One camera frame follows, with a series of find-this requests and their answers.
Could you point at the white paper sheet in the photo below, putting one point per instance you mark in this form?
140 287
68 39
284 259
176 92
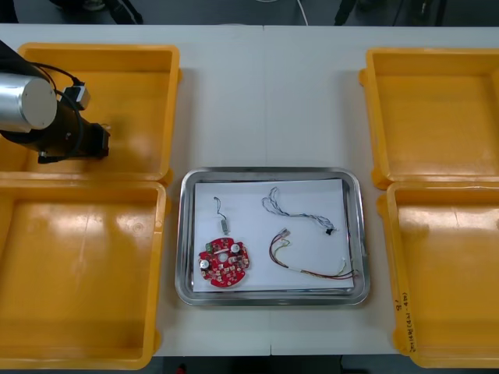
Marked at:
249 202

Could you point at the round red circuit board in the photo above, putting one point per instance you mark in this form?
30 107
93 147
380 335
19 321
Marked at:
224 269

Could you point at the small metal solenoid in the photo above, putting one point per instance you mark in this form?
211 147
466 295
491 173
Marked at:
223 226

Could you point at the steel tray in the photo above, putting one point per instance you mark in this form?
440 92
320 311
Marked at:
183 233

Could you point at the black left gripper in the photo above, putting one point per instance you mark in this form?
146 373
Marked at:
96 142

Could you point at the silver and black left arm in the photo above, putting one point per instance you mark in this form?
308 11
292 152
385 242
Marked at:
35 105

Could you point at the black chair base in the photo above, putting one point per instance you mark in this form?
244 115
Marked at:
124 11
345 11

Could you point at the yellow-orange plastic bin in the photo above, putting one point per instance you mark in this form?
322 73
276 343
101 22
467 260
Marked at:
78 272
429 117
136 97
448 272

